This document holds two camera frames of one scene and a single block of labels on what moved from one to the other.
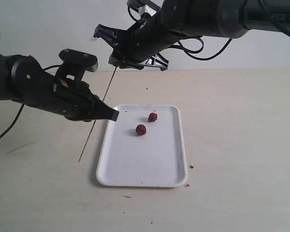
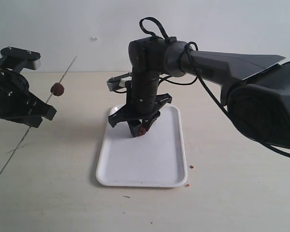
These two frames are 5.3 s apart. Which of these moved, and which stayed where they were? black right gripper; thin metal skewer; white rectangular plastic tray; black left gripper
Moved: black right gripper; thin metal skewer; black left gripper
Stayed: white rectangular plastic tray
